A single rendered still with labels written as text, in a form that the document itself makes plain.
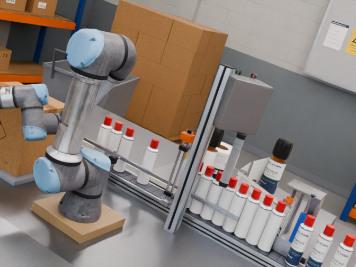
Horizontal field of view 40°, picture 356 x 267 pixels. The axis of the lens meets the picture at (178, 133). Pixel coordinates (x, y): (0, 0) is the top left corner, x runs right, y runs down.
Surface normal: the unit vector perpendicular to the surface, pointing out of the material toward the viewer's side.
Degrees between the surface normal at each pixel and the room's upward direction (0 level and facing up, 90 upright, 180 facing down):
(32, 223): 0
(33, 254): 0
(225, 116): 90
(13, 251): 0
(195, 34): 90
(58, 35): 90
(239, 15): 90
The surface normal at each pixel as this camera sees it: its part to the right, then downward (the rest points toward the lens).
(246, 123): 0.41, 0.38
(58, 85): -0.23, 0.26
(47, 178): -0.67, 0.13
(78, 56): -0.58, -0.11
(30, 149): 0.86, 0.39
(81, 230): 0.31, -0.91
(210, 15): -0.51, 0.08
